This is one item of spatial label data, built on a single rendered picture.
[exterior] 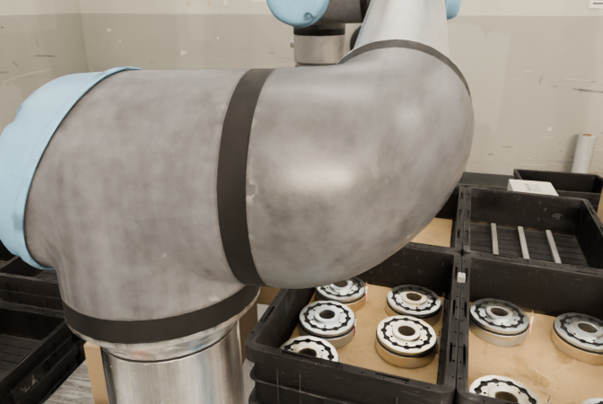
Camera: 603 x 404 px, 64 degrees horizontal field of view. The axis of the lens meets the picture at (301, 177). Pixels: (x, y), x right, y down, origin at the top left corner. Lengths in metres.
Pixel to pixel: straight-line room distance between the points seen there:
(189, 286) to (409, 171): 0.12
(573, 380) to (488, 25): 3.30
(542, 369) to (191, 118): 0.81
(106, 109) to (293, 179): 0.10
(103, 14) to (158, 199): 4.62
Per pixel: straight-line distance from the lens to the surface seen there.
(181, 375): 0.30
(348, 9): 0.59
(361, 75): 0.24
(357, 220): 0.21
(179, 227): 0.22
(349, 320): 0.92
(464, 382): 0.72
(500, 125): 4.12
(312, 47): 0.69
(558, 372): 0.95
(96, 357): 0.94
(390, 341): 0.88
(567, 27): 4.10
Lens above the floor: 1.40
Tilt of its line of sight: 20 degrees down
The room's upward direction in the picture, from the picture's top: straight up
